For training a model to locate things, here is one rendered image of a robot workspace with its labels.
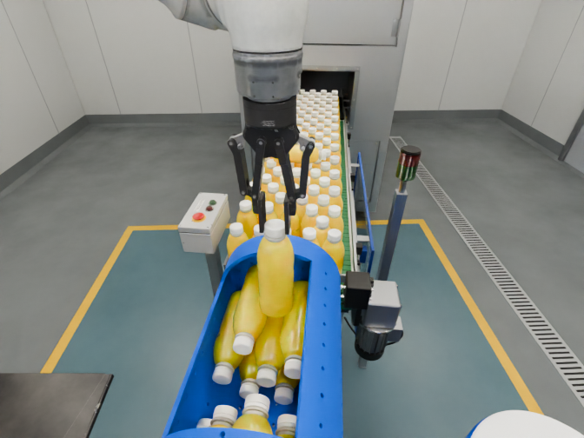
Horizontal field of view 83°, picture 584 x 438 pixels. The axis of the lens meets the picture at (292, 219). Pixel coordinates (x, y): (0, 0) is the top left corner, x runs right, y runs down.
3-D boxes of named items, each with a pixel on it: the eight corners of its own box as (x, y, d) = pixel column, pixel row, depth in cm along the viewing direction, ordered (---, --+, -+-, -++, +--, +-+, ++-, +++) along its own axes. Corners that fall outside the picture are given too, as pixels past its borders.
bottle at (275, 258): (290, 320, 66) (292, 245, 56) (256, 316, 67) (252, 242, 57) (295, 295, 72) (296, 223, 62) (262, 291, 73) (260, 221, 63)
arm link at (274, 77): (299, 55, 38) (299, 107, 42) (305, 43, 45) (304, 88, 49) (222, 54, 39) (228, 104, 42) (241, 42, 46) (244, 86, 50)
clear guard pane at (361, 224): (355, 335, 141) (371, 250, 113) (349, 225, 205) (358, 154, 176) (356, 335, 141) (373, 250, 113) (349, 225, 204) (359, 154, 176)
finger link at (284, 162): (275, 130, 50) (284, 129, 50) (290, 192, 57) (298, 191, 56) (271, 140, 47) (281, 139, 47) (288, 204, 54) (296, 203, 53)
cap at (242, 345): (242, 332, 64) (241, 340, 63) (257, 341, 65) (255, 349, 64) (230, 339, 66) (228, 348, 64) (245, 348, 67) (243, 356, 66)
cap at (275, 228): (284, 240, 58) (284, 231, 57) (262, 238, 58) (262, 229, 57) (287, 228, 61) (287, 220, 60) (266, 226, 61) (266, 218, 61)
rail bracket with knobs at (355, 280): (336, 310, 98) (340, 287, 92) (336, 292, 104) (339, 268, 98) (370, 314, 97) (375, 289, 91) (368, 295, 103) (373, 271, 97)
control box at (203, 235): (183, 252, 104) (176, 226, 98) (203, 215, 120) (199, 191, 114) (214, 254, 103) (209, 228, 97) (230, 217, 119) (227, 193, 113)
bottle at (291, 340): (314, 277, 74) (308, 353, 59) (321, 298, 78) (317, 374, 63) (284, 281, 76) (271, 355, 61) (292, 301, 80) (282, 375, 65)
